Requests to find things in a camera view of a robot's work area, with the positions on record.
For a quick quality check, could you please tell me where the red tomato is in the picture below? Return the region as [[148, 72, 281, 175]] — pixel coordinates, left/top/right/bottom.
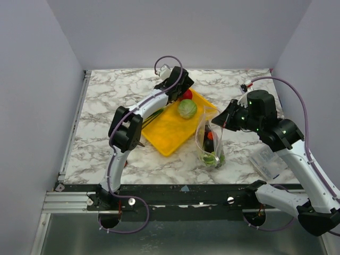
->
[[182, 89, 193, 100]]

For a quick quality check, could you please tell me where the orange carrot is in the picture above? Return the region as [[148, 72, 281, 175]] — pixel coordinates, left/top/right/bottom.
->
[[207, 131, 214, 140]]

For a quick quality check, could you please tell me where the clear pink-dotted zip bag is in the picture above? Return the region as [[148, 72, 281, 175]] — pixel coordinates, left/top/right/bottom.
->
[[195, 106, 225, 168]]

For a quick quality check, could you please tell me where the dark purple round fruit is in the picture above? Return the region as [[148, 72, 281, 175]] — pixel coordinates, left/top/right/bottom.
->
[[203, 125, 215, 153]]

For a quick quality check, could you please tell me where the green celery stalk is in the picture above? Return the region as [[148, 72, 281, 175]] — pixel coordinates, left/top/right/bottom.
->
[[199, 152, 225, 168]]

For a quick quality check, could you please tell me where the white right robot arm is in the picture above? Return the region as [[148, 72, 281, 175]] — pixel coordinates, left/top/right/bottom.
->
[[212, 90, 339, 236]]

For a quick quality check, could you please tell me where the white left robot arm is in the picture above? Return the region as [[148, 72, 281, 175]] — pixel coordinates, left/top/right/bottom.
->
[[96, 66, 194, 210]]

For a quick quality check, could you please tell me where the green cabbage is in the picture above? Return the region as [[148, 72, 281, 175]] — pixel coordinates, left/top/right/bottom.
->
[[177, 99, 197, 119]]

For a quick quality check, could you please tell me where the green chive bundle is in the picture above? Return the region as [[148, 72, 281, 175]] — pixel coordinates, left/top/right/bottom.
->
[[142, 107, 165, 129]]

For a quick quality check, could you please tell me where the yellow plastic tray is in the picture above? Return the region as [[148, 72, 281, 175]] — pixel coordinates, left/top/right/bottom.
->
[[142, 89, 217, 157]]

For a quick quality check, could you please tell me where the clear plastic packet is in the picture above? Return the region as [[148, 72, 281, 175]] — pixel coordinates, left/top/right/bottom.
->
[[249, 145, 287, 180]]

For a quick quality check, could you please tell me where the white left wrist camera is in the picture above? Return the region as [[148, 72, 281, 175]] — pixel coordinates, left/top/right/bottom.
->
[[156, 64, 172, 80]]

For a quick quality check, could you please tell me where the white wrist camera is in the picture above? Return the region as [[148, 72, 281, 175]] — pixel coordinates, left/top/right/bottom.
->
[[156, 64, 172, 80], [240, 80, 253, 94]]

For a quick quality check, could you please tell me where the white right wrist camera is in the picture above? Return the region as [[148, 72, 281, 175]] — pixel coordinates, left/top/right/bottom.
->
[[240, 80, 253, 94]]

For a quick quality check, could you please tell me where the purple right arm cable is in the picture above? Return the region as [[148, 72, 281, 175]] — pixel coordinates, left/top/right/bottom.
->
[[251, 76, 340, 237]]

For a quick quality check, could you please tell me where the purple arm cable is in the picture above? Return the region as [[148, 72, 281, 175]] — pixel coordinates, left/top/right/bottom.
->
[[251, 76, 340, 237], [107, 55, 184, 202]]

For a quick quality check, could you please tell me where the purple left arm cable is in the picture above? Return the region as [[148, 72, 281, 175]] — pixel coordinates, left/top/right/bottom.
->
[[107, 55, 184, 202]]

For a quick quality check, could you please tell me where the black metal base rail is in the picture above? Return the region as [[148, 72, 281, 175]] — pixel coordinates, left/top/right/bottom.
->
[[87, 180, 277, 222]]

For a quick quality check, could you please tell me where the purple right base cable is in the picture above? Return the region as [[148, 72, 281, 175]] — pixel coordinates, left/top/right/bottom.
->
[[243, 206, 295, 231]]

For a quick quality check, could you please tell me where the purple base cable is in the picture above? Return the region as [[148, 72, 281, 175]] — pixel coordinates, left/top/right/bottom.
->
[[98, 196, 150, 235], [243, 206, 295, 231]]

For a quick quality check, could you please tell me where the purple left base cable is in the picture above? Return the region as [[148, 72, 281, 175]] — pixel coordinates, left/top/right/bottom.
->
[[98, 196, 150, 235]]

